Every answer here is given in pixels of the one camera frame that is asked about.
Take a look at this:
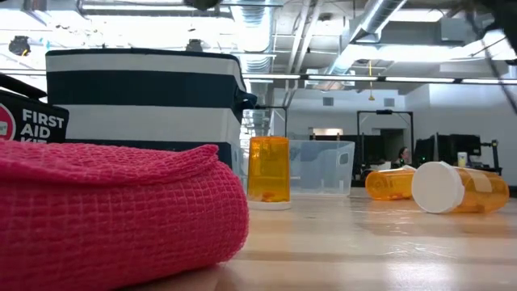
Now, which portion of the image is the orange pill bottle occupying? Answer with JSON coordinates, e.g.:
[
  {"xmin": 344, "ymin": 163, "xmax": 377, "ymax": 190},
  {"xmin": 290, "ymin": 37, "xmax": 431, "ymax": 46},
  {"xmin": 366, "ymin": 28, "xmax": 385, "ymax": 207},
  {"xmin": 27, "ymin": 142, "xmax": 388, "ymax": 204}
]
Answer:
[
  {"xmin": 246, "ymin": 136, "xmax": 292, "ymax": 212},
  {"xmin": 410, "ymin": 160, "xmax": 511, "ymax": 215},
  {"xmin": 364, "ymin": 165, "xmax": 418, "ymax": 202}
]

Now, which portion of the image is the pink bandage roll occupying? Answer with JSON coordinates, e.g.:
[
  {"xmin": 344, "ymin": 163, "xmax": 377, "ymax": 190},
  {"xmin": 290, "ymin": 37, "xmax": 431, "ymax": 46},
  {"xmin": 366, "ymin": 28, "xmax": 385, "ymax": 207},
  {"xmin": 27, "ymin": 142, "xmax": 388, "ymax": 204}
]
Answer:
[{"xmin": 0, "ymin": 139, "xmax": 250, "ymax": 291}]

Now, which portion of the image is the clear plastic bin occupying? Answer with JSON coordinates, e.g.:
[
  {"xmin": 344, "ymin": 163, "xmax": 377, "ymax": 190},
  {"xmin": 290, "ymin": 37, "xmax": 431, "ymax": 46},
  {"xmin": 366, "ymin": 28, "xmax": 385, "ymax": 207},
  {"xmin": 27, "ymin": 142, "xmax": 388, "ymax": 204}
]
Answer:
[{"xmin": 238, "ymin": 139, "xmax": 356, "ymax": 198}]

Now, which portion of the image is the navy white striped basket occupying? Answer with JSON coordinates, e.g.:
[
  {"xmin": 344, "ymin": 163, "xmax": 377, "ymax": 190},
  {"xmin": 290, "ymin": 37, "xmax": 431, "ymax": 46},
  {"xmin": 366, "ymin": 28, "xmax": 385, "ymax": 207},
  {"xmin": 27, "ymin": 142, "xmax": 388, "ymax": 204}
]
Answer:
[{"xmin": 44, "ymin": 47, "xmax": 259, "ymax": 171}]

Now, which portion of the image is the long ceiling light strip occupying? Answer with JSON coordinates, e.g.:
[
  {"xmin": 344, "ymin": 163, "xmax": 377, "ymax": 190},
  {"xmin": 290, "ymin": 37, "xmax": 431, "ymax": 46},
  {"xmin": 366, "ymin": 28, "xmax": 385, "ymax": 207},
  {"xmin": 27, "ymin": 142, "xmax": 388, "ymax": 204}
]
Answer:
[
  {"xmin": 384, "ymin": 76, "xmax": 456, "ymax": 84},
  {"xmin": 307, "ymin": 74, "xmax": 379, "ymax": 82},
  {"xmin": 242, "ymin": 74, "xmax": 302, "ymax": 81},
  {"xmin": 460, "ymin": 78, "xmax": 517, "ymax": 85}
]

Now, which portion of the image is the yellow hanging pendant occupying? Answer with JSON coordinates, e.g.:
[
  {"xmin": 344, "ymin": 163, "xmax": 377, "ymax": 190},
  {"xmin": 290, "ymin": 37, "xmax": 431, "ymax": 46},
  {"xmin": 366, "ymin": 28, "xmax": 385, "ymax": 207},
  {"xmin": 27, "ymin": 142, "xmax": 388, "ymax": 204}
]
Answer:
[{"xmin": 368, "ymin": 60, "xmax": 376, "ymax": 102}]

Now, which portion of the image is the person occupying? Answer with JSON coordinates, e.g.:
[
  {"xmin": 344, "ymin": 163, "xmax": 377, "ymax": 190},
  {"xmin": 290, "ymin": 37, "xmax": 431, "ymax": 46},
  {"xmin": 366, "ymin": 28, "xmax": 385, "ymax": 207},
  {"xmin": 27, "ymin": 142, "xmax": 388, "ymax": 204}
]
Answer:
[{"xmin": 393, "ymin": 145, "xmax": 412, "ymax": 167}]

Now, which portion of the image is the black computer monitor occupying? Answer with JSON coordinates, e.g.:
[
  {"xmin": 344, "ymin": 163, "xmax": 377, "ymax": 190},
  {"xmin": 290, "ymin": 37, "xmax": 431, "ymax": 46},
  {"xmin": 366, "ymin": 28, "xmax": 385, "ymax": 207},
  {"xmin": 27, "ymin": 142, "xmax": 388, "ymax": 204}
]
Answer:
[
  {"xmin": 414, "ymin": 137, "xmax": 438, "ymax": 167},
  {"xmin": 438, "ymin": 133, "xmax": 482, "ymax": 166}
]

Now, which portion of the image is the black first aid kit bag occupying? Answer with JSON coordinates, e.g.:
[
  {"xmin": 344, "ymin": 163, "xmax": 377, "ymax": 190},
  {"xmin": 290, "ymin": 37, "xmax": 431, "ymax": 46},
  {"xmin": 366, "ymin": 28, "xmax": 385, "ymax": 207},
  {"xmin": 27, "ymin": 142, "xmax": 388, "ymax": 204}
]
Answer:
[{"xmin": 0, "ymin": 72, "xmax": 70, "ymax": 145}]

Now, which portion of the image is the corrugated silver air duct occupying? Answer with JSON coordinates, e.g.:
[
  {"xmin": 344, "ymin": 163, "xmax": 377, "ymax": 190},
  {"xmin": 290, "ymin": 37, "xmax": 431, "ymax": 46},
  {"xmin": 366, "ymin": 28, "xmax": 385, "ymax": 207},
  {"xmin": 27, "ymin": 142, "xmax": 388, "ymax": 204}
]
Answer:
[{"xmin": 232, "ymin": 0, "xmax": 280, "ymax": 74}]

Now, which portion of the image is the black metal frame stand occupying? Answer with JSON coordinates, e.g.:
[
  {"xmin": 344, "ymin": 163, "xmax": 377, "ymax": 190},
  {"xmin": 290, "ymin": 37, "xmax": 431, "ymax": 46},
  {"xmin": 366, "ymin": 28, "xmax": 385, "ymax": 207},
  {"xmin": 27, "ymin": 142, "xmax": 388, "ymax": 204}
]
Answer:
[{"xmin": 356, "ymin": 108, "xmax": 415, "ymax": 179}]

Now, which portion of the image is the smooth silver air duct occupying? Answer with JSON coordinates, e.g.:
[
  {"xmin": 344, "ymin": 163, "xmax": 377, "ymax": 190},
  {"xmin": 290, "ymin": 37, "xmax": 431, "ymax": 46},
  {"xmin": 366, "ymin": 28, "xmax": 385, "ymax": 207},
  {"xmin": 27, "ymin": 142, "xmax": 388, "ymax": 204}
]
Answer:
[{"xmin": 322, "ymin": 0, "xmax": 409, "ymax": 78}]

